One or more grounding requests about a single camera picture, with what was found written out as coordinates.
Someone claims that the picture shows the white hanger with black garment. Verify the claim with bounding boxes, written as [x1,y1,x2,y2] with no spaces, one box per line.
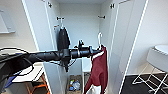
[58,19,67,33]

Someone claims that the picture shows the red varsity jacket white sleeves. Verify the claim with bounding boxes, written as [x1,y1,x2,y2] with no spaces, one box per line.
[83,44,110,94]

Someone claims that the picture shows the white wardrobe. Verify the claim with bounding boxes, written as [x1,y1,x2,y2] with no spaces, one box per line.
[43,0,119,94]

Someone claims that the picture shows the round white table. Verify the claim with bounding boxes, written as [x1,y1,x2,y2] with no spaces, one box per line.
[153,44,168,56]

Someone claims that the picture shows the white metal drying rack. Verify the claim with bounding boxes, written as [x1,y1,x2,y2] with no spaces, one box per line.
[132,64,168,94]

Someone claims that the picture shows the orange and white label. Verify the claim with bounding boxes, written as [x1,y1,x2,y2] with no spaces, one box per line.
[53,23,60,31]

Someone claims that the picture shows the orange folding frame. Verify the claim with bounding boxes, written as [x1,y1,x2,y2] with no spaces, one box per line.
[31,73,52,94]

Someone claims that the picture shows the grey wall-mounted board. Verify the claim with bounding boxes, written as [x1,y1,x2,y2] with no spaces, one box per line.
[0,9,17,35]

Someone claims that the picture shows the flat white board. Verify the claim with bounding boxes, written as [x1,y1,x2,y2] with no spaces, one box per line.
[14,64,45,84]

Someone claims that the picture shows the white hanger with red jacket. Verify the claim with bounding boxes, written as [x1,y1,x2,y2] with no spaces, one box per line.
[90,31,107,62]

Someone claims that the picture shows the blue plastic object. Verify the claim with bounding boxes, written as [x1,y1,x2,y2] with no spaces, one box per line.
[3,75,19,89]

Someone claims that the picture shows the black garment with grey print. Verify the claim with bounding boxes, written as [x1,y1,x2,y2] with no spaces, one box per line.
[56,27,72,73]

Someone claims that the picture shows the black wall hook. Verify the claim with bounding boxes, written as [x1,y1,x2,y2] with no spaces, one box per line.
[55,15,66,22]
[97,14,107,20]

